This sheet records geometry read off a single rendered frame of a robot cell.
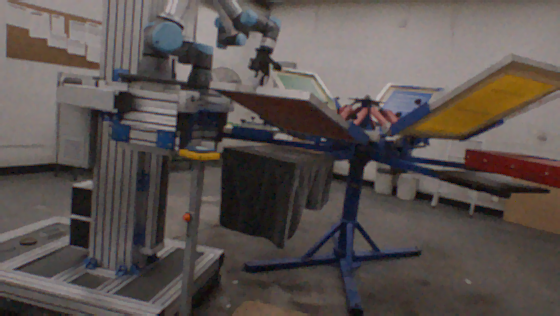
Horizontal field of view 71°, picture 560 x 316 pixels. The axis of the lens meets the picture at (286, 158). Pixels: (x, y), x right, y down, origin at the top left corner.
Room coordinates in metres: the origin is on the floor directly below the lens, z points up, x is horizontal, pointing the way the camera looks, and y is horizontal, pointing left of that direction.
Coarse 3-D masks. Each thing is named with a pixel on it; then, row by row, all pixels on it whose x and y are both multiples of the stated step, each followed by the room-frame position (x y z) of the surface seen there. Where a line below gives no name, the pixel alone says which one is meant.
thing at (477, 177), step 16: (384, 160) 2.78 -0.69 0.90; (400, 160) 2.68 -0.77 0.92; (432, 176) 2.40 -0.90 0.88; (448, 176) 2.09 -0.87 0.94; (464, 176) 2.09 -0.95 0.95; (480, 176) 2.18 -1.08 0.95; (496, 192) 2.03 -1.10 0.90; (512, 192) 1.84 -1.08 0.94; (528, 192) 1.90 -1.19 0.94; (544, 192) 1.97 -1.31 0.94
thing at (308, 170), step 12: (300, 168) 1.87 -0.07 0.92; (312, 168) 1.97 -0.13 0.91; (324, 168) 2.09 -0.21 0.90; (300, 180) 1.91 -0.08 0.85; (312, 180) 2.02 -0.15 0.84; (324, 180) 2.14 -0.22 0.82; (300, 192) 1.92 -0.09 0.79; (312, 192) 2.03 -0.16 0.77; (324, 192) 2.15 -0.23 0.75; (300, 204) 1.93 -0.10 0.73; (312, 204) 2.04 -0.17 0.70; (324, 204) 2.20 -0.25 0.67; (288, 216) 1.83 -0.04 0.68; (300, 216) 1.94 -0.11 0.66; (288, 228) 1.88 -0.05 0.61
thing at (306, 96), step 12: (216, 84) 2.00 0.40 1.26; (228, 84) 1.96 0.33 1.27; (240, 84) 1.93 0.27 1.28; (264, 96) 1.87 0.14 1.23; (276, 96) 1.81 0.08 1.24; (288, 96) 1.77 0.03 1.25; (300, 96) 1.74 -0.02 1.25; (312, 96) 1.74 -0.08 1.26; (324, 108) 1.85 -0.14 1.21; (336, 120) 1.98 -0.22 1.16; (300, 132) 2.59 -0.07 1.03
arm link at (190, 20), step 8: (192, 0) 2.34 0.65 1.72; (192, 8) 2.34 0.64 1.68; (192, 16) 2.34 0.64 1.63; (184, 24) 2.34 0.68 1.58; (192, 24) 2.34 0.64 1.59; (184, 32) 2.34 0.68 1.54; (192, 32) 2.34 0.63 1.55; (184, 40) 2.32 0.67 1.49; (192, 40) 2.34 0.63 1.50; (184, 48) 2.31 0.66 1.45; (184, 56) 2.30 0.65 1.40; (184, 64) 2.38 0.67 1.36
